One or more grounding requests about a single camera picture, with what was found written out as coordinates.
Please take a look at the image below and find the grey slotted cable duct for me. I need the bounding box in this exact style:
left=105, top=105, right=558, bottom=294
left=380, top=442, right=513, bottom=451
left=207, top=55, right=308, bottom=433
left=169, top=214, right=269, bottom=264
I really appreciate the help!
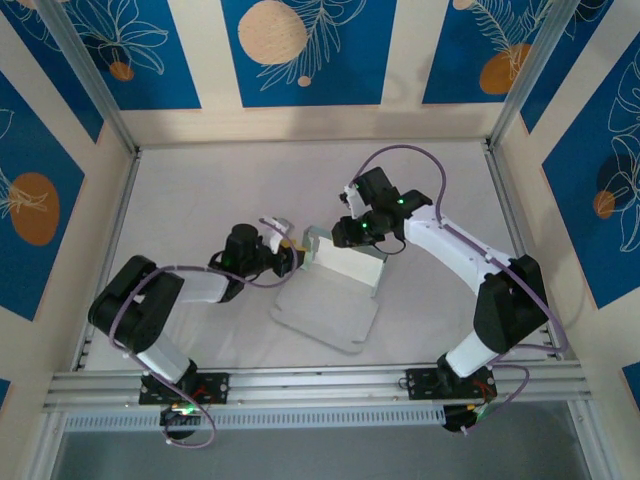
left=63, top=405, right=446, bottom=432

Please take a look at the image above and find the aluminium mounting rail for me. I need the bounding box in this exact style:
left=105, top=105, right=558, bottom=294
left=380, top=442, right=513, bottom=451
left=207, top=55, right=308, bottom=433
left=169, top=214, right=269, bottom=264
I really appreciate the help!
left=43, top=362, right=594, bottom=414

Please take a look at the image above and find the white and teal paper box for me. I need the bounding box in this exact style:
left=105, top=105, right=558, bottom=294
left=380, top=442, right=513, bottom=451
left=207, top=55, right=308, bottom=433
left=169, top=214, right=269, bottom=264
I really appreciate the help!
left=268, top=224, right=389, bottom=357

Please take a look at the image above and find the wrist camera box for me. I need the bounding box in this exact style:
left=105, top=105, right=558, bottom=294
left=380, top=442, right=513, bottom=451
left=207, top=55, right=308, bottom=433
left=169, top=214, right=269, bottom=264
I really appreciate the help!
left=258, top=215, right=292, bottom=251
left=341, top=182, right=370, bottom=220

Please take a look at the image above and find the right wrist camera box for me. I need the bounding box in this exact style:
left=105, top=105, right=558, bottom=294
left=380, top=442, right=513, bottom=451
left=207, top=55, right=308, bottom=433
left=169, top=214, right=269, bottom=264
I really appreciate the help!
left=341, top=182, right=370, bottom=220

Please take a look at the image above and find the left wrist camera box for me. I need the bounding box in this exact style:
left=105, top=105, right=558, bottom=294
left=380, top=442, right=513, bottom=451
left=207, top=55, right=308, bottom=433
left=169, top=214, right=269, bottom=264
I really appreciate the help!
left=258, top=215, right=292, bottom=251

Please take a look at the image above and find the aluminium table side rail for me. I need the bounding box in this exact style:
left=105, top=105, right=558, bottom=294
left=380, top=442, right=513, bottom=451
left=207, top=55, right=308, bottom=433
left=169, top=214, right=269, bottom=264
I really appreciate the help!
left=72, top=149, right=141, bottom=371
left=482, top=142, right=564, bottom=361

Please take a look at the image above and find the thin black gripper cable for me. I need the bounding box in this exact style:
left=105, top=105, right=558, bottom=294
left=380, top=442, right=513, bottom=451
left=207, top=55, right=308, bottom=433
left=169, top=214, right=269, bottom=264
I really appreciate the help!
left=372, top=234, right=406, bottom=256

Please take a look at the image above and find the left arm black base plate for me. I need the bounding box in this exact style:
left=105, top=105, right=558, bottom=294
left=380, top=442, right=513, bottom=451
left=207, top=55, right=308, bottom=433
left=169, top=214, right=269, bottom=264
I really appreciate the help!
left=138, top=372, right=231, bottom=406

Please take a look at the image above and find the aluminium frame post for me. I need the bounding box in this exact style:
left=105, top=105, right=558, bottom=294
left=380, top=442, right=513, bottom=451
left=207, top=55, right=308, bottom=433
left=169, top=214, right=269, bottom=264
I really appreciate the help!
left=487, top=0, right=574, bottom=151
left=37, top=0, right=139, bottom=156

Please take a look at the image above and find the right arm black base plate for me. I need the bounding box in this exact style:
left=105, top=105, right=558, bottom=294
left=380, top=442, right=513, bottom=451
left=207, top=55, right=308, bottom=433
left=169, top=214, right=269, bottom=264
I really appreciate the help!
left=405, top=367, right=499, bottom=401

